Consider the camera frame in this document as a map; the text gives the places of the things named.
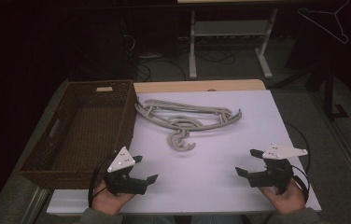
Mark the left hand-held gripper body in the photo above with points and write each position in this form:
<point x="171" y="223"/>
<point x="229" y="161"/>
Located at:
<point x="122" y="177"/>

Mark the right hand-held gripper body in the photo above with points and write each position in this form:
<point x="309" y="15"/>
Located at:
<point x="273" y="172"/>

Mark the grey plastic clothes hanger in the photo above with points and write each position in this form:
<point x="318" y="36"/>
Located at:
<point x="191" y="146"/>
<point x="176" y="143"/>
<point x="195" y="122"/>

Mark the brown wicker basket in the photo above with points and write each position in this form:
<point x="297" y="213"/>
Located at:
<point x="86" y="130"/>

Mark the person's left hand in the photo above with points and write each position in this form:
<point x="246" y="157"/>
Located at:
<point x="111" y="202"/>

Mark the person's right hand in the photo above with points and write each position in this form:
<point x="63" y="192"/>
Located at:
<point x="285" y="202"/>

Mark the white table cover sheet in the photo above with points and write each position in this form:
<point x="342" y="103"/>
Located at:
<point x="214" y="174"/>

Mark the light wooden table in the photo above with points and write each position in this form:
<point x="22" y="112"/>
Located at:
<point x="195" y="85"/>

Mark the black metal stand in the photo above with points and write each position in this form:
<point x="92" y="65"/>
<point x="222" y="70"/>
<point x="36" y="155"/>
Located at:
<point x="329" y="93"/>

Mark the white metal desk frame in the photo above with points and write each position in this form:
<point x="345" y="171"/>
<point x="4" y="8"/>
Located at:
<point x="229" y="28"/>

